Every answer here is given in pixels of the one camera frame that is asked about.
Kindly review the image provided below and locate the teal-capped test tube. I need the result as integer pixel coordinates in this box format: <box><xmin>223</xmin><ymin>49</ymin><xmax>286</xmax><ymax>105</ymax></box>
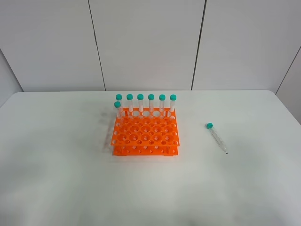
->
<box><xmin>206</xmin><ymin>123</ymin><xmax>229</xmax><ymax>154</ymax></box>

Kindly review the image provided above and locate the second row teal-capped tube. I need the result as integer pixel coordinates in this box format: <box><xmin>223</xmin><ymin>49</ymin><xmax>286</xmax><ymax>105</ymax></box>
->
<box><xmin>114</xmin><ymin>101</ymin><xmax>123</xmax><ymax>122</ymax></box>

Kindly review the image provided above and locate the orange test tube rack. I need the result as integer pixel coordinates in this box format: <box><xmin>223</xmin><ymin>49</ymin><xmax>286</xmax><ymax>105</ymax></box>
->
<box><xmin>111</xmin><ymin>107</ymin><xmax>180</xmax><ymax>156</ymax></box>

